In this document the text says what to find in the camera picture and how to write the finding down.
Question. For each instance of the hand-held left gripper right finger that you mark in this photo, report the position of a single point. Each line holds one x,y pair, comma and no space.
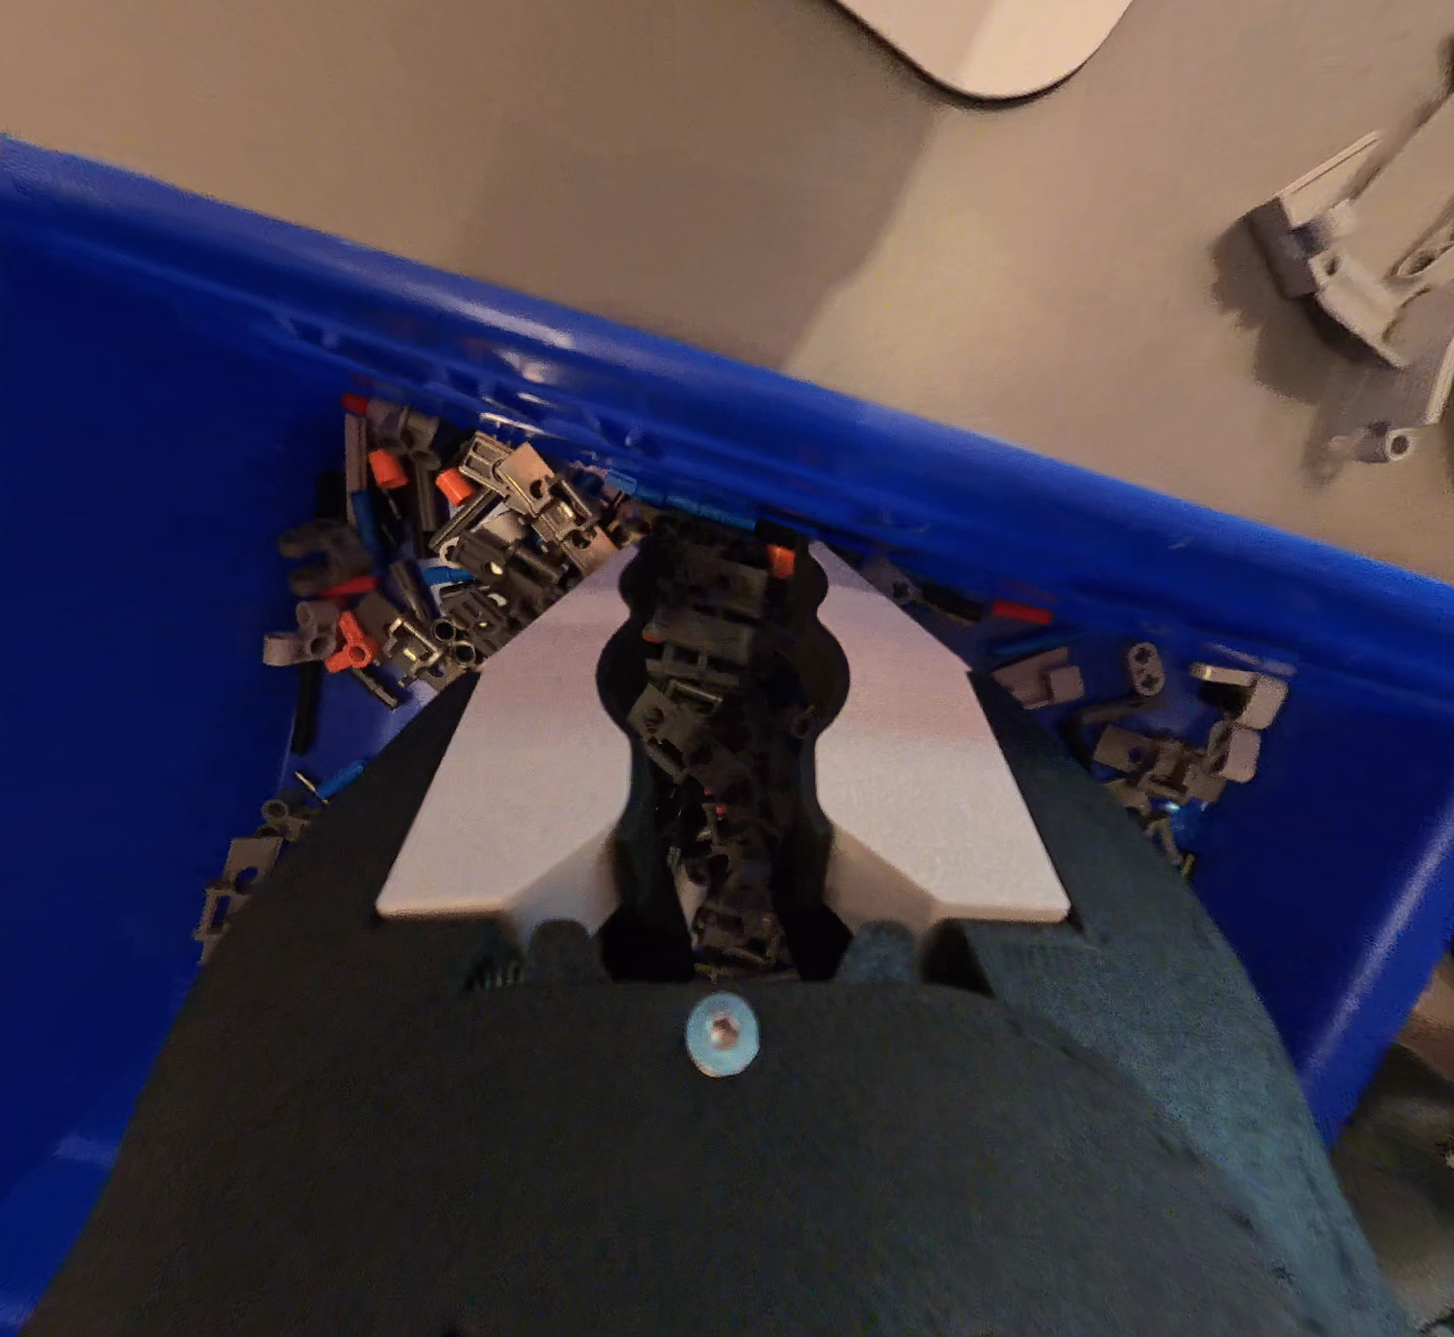
932,779

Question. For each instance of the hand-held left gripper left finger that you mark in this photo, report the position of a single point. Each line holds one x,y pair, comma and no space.
511,779

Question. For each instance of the pile of grey building pieces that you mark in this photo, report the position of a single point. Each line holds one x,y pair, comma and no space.
499,541

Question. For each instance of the blue plastic storage bin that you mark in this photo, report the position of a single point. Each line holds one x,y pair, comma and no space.
114,564

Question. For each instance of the light grey curved panel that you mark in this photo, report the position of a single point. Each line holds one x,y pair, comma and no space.
1420,382

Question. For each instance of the light grey angled panel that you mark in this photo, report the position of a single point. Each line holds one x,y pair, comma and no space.
1340,246

